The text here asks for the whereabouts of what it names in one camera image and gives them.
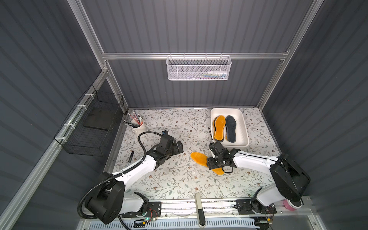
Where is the dark grey insole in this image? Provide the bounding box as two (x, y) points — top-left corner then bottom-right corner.
(225, 116), (237, 143)

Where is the yellow fleece insole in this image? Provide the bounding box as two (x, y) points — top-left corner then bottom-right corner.
(213, 115), (226, 142)

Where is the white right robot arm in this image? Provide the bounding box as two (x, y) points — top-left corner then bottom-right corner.
(207, 142), (311, 209)

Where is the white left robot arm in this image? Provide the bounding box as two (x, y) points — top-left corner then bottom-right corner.
(77, 130), (184, 224)

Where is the white plastic storage box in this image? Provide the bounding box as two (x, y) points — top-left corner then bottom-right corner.
(210, 108), (249, 149)

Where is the white pen cup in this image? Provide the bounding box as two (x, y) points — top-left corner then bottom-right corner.
(124, 110), (147, 135)

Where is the black marker pen on table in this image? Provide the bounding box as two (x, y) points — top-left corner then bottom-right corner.
(128, 151), (134, 164)

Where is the pink tape roll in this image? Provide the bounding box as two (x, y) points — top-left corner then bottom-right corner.
(283, 199), (302, 211)

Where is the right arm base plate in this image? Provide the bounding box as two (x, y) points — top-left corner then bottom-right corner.
(233, 199), (277, 215)

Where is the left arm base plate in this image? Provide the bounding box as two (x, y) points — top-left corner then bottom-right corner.
(121, 201), (162, 218)

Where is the white handle tool front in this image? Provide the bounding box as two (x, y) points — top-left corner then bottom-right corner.
(195, 192), (206, 228)

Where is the black wire basket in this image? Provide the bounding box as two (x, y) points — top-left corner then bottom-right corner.
(54, 87), (124, 157)

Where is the white wire mesh basket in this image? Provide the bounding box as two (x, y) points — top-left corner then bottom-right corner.
(166, 56), (232, 81)

